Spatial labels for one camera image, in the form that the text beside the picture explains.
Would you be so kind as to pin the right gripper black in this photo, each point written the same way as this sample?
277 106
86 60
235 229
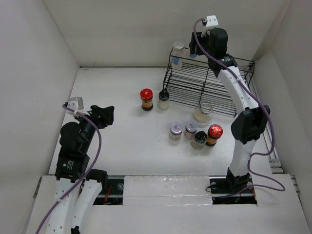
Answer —
193 44

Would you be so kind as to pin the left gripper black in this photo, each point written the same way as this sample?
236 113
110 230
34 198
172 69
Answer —
97 112

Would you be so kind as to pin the red lid dark sauce jar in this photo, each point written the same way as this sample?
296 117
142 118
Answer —
146 96

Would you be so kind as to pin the black cap white powder bottle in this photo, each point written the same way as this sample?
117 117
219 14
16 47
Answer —
163 99

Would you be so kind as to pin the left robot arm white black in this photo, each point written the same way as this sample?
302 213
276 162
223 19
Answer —
77 182

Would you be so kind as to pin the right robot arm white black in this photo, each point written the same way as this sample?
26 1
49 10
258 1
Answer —
252 116

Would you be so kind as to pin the open clear glass jar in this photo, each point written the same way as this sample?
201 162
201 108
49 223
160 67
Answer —
203 113

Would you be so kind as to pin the silver lid jar left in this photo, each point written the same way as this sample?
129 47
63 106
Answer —
175 131

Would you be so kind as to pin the silver lid jar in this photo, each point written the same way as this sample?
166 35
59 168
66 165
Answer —
190 129
175 131

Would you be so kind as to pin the silver lid jar right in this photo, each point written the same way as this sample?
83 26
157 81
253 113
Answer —
190 129

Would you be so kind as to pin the red lid sauce jar front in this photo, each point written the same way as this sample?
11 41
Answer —
214 133

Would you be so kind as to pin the black cap spice bottle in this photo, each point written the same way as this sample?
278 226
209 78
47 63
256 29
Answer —
199 140

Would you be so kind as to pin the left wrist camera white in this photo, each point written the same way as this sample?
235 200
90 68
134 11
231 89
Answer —
76 104

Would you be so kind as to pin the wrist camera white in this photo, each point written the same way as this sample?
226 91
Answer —
210 21
76 104

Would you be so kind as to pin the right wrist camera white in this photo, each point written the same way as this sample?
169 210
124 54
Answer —
210 21

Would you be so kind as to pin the black wire rack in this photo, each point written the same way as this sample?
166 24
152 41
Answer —
195 83

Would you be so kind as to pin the right side metal rail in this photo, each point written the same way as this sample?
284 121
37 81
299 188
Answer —
273 158

